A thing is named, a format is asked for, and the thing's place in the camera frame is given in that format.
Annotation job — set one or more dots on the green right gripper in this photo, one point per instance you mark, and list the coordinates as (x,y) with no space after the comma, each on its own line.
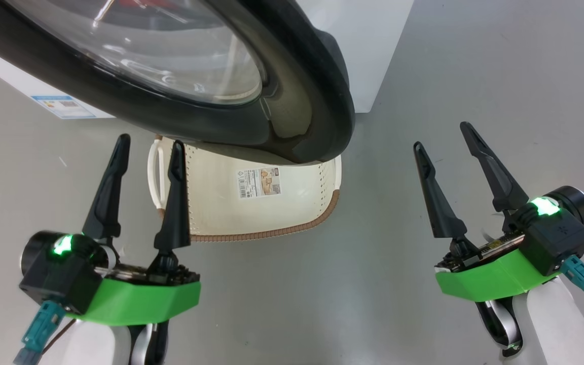
(495,279)

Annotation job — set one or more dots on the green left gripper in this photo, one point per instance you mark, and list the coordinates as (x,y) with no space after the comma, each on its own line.
(140,301)

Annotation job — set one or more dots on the black round washing machine door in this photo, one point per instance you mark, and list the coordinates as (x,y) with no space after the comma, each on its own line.
(297,101)

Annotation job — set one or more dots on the cream perforated laundry basket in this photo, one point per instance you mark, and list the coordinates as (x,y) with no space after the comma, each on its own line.
(221,203)

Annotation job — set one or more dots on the paper label inside basket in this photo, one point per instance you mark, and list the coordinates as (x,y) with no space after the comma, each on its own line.
(258,183)

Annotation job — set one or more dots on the white washing machine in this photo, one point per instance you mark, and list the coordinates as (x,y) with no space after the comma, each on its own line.
(373,45)

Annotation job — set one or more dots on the blue energy label sticker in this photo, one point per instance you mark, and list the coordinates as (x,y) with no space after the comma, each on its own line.
(64,106)

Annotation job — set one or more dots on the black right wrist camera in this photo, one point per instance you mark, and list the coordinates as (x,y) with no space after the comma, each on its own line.
(558,233)

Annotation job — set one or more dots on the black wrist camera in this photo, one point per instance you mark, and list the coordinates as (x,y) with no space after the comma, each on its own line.
(59,276)
(558,233)

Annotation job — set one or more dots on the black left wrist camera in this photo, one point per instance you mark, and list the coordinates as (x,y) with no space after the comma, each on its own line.
(59,276)

